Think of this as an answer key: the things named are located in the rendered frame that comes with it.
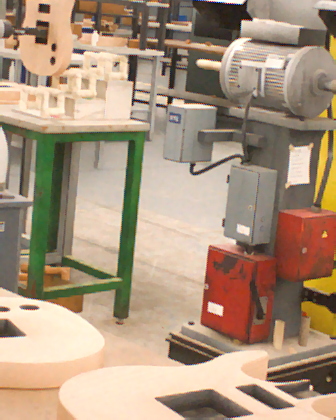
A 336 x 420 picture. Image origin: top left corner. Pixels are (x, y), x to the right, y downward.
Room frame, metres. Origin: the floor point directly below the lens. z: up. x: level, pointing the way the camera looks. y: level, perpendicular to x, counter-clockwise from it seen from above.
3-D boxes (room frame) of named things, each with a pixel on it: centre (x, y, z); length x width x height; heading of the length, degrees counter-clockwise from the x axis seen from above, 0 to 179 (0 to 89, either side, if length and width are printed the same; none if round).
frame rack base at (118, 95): (4.94, 0.34, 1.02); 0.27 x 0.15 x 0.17; 41
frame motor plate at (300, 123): (3.97, -0.41, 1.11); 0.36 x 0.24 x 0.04; 44
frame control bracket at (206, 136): (3.95, -0.17, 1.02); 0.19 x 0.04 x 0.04; 134
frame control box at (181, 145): (3.91, -0.13, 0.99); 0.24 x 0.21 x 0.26; 44
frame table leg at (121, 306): (4.81, 0.15, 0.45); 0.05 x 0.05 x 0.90; 44
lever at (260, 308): (3.74, -0.36, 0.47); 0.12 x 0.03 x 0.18; 134
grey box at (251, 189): (3.87, -0.30, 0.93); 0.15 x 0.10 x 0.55; 44
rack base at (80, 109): (4.84, 0.45, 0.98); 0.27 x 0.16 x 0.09; 41
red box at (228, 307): (3.86, -0.29, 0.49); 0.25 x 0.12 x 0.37; 44
